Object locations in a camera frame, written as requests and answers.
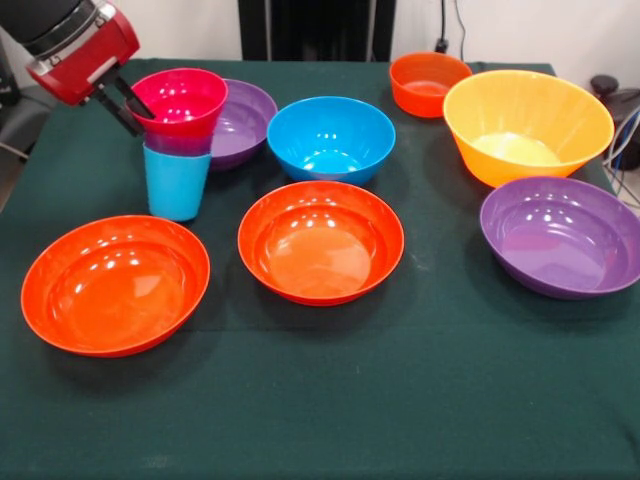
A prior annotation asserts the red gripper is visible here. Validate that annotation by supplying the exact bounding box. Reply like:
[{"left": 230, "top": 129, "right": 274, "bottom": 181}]
[{"left": 25, "top": 3, "right": 157, "bottom": 138}]

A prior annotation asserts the pink plastic bowl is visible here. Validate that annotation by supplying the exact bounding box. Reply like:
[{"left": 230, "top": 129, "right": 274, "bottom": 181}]
[{"left": 125, "top": 68, "right": 230, "bottom": 137}]

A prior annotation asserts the purple plastic cup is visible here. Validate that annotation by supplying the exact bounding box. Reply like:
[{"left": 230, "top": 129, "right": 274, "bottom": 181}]
[{"left": 144, "top": 128, "right": 217, "bottom": 159}]

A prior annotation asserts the blue plastic cup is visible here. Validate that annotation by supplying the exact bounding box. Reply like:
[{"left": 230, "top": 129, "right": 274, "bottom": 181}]
[{"left": 142, "top": 142, "right": 213, "bottom": 223}]

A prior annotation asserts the purple plastic bowl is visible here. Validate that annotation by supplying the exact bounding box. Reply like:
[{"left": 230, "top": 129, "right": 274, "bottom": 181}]
[
  {"left": 208, "top": 78, "right": 279, "bottom": 174},
  {"left": 479, "top": 175, "right": 640, "bottom": 301}
]

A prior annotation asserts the wide red-orange bowl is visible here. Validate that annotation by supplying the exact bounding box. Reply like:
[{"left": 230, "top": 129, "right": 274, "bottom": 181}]
[
  {"left": 20, "top": 214, "right": 211, "bottom": 359},
  {"left": 237, "top": 179, "right": 405, "bottom": 306}
]

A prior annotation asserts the blue plastic bowl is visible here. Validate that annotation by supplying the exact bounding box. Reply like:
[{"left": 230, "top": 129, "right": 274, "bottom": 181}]
[{"left": 266, "top": 96, "right": 397, "bottom": 187}]

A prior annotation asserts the small deep orange bowl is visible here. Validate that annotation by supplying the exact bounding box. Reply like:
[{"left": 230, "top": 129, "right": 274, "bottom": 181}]
[{"left": 389, "top": 51, "right": 474, "bottom": 119}]

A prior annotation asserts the dark green tablecloth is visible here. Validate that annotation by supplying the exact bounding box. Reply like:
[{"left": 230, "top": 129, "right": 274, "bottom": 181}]
[{"left": 0, "top": 58, "right": 640, "bottom": 480}]

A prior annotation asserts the large yellow-orange bowl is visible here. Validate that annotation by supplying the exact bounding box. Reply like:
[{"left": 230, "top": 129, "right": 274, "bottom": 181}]
[{"left": 442, "top": 69, "right": 616, "bottom": 189}]

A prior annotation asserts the black office chair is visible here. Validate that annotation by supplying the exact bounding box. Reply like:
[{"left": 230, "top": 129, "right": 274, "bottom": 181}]
[{"left": 589, "top": 74, "right": 640, "bottom": 151}]

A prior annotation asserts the black cable with plug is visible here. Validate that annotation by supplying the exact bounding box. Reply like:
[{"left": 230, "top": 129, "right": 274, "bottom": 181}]
[{"left": 433, "top": 0, "right": 450, "bottom": 56}]

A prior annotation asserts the thin black cable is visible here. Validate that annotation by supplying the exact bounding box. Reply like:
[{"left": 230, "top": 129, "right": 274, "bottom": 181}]
[{"left": 452, "top": 0, "right": 468, "bottom": 64}]

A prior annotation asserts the blue network cable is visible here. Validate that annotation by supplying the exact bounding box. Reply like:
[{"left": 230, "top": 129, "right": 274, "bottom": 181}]
[{"left": 607, "top": 132, "right": 640, "bottom": 172}]

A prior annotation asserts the grey cable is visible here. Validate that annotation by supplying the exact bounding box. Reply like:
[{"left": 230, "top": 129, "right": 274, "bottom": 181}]
[{"left": 602, "top": 107, "right": 640, "bottom": 169}]

